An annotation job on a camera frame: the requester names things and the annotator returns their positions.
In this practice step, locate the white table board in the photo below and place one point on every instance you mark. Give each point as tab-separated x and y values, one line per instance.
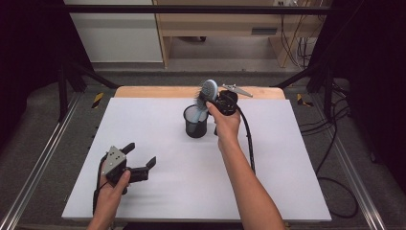
178	179

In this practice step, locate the light wooden desk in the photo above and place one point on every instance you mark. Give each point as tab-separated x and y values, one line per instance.
217	24

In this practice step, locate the person's left hand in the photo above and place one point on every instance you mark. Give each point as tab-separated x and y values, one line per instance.
108	201

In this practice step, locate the light blue hairbrush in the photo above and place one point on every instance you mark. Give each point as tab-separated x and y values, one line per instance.
210	87

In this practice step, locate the black horizontal frame bar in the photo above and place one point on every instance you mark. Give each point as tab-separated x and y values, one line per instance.
191	9

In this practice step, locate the wooden table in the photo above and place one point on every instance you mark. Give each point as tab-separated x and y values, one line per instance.
153	92

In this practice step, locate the black mesh cup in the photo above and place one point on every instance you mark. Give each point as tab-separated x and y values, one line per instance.
195	131

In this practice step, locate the aluminium floor rail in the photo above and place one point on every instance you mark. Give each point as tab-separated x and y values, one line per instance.
367	204
38	166

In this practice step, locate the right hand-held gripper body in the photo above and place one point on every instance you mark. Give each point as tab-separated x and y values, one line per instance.
227	102

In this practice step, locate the person's right hand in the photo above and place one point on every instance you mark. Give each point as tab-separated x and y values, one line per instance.
228	131

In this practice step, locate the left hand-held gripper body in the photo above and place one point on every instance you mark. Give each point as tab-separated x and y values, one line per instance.
113	161

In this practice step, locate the black curtain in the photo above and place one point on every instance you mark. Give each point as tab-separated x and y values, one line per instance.
28	48
376	64

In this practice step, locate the white cabinet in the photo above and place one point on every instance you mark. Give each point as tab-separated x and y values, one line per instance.
118	38

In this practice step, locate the black frame post with brace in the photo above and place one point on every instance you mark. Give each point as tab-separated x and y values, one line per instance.
328	96
63	96

